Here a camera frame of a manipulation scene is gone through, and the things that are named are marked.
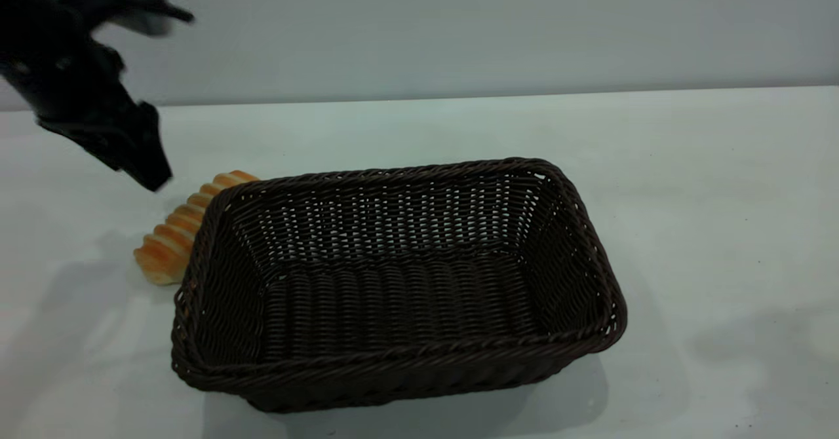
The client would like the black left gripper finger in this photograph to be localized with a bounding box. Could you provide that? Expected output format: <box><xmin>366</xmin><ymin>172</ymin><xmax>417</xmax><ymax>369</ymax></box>
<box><xmin>39</xmin><ymin>102</ymin><xmax>173</xmax><ymax>192</ymax></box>

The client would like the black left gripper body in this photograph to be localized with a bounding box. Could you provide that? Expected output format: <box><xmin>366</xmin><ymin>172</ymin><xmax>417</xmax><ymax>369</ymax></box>
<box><xmin>0</xmin><ymin>29</ymin><xmax>140</xmax><ymax>125</ymax></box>

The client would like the striped orange bread roll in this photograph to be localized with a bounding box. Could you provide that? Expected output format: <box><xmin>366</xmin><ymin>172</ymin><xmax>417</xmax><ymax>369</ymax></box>
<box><xmin>133</xmin><ymin>170</ymin><xmax>260</xmax><ymax>286</ymax></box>

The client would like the dark brown wicker basket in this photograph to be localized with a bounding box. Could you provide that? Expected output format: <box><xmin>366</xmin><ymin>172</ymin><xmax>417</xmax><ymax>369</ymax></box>
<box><xmin>170</xmin><ymin>157</ymin><xmax>629</xmax><ymax>415</ymax></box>

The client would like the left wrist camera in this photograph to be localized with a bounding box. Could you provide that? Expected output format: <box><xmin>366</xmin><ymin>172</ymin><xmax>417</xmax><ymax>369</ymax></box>
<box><xmin>39</xmin><ymin>0</ymin><xmax>195</xmax><ymax>39</ymax></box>

